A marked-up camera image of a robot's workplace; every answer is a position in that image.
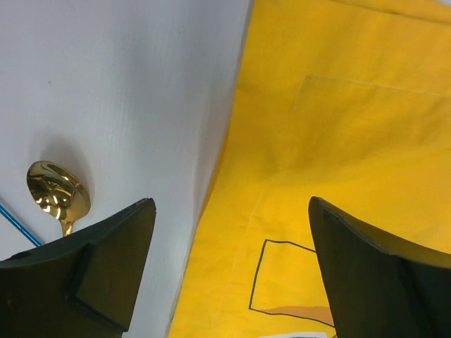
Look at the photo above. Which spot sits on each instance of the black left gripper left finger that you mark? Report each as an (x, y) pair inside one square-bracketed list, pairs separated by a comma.
[(82, 285)]

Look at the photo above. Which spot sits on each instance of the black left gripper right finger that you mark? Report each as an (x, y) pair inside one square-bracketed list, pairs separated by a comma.
[(379, 284)]

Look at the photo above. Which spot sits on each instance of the gold spoon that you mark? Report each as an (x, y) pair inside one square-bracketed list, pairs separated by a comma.
[(58, 193)]

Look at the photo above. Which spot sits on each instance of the yellow Pikachu cloth placemat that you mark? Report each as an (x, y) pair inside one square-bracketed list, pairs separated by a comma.
[(348, 101)]

